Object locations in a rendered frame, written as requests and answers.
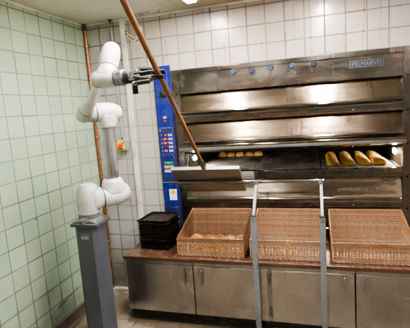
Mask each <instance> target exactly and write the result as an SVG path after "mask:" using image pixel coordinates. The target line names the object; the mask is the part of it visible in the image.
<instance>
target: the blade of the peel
mask: <svg viewBox="0 0 410 328"><path fill-rule="evenodd" d="M171 172H172V173H173V175H174V177H175V178H176V180H177V181H188V180H243V177H242V174H241V170H240V167H239V166H218V167H206V169H201V167H171ZM180 186H181V188H182V189H183V190H184V191H246V188H245V184H180Z"/></svg>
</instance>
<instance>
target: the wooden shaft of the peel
mask: <svg viewBox="0 0 410 328"><path fill-rule="evenodd" d="M119 1H120V3H121V5H122V7H123V9H124V11H125V13H126V15H127V17H128V19H129V21H130V23H131V25H132V27H133V29H134V31H135V33H136V35H137V37H138V39H139V42H140V43H141V45H142V47H143V49H144V52H145V53H146V56H147V57H148V60H149V61H150V64H151V65H152V68H153V69H154V71H155V73H156V75H157V74H161V71H160V69H159V67H158V65H157V63H156V60H155V58H154V56H153V54H152V52H151V51H150V48H149V46H148V44H147V42H146V40H145V38H144V36H143V33H142V31H141V29H140V27H139V25H138V23H137V20H136V19H135V16H134V15H133V12H132V11H131V8H130V6H129V4H128V2H127V0H119ZM159 82H160V83H161V86H162V87H163V90H164V91H165V94H166V96H167V98H168V100H169V102H170V104H171V106H172V108H173V110H174V112H175V114H176V116H177V118H178V120H179V122H180V124H181V126H182V128H183V130H184V132H185V134H186V136H187V138H188V140H189V142H190V145H191V147H192V149H193V151H194V153H195V155H196V157H197V159H198V161H199V163H202V162H203V160H202V158H201V156H200V154H199V151H198V149H197V147H196V145H195V143H194V141H193V138H192V136H191V134H190V132H189V130H188V128H187V126H186V124H185V122H184V120H183V118H182V116H181V114H180V111H179V109H178V107H177V105H176V103H175V101H174V98H173V97H172V94H171V92H170V90H169V88H168V86H167V84H166V82H165V80H164V79H159Z"/></svg>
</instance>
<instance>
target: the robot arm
mask: <svg viewBox="0 0 410 328"><path fill-rule="evenodd" d="M98 62H99V65H100V66H99V68H98V69H97V71H95V72H93V73H92V74H91V75H90V82H91V84H92V88H91V90H90V93H89V96H88V98H87V99H86V100H85V101H84V102H83V103H81V104H80V105H79V106H78V108H77V109H76V112H75V115H76V118H77V120H78V121H79V122H81V123H86V122H97V123H98V126H99V127H100V129H101V136H102V149H103V162H104V169H105V178H104V179H103V181H102V186H101V187H98V186H97V185H96V184H95V183H92V182H87V183H83V184H81V185H80V186H79V187H78V189H77V193H76V204H77V211H78V219H77V220H75V221H73V224H79V225H82V224H96V223H97V222H98V221H100V220H102V219H103V218H106V217H107V216H106V215H101V213H100V209H102V208H104V207H110V206H116V205H118V204H122V203H123V202H125V201H127V200H128V199H129V198H130V196H131V189H130V187H129V185H128V184H127V183H124V181H123V179H122V178H121V177H120V176H119V174H118V159H117V152H116V135H115V127H116V124H117V121H118V120H120V119H121V118H122V109H121V107H120V106H119V105H117V104H114V103H96V102H97V100H98V97H99V95H100V91H101V89H109V88H113V87H119V86H125V85H127V84H132V83H133V86H134V87H136V86H137V85H144V84H149V83H151V82H153V80H157V79H164V76H163V74H165V73H166V72H165V70H164V69H160V71H161V74H157V75H156V73H155V71H154V69H153V68H152V67H139V66H138V67H137V69H136V70H134V71H131V70H117V69H118V65H119V62H120V48H119V46H118V45H117V44H116V43H114V42H107V43H106V44H105V45H104V46H103V48H102V51H101V53H100V58H99V60H98ZM149 74H153V75H151V76H144V75H149Z"/></svg>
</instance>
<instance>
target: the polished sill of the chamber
mask: <svg viewBox="0 0 410 328"><path fill-rule="evenodd" d="M396 172H403V168H402V167H354V168H324V169H267V170H241V174H242V176H253V175H289V174H360V173H396Z"/></svg>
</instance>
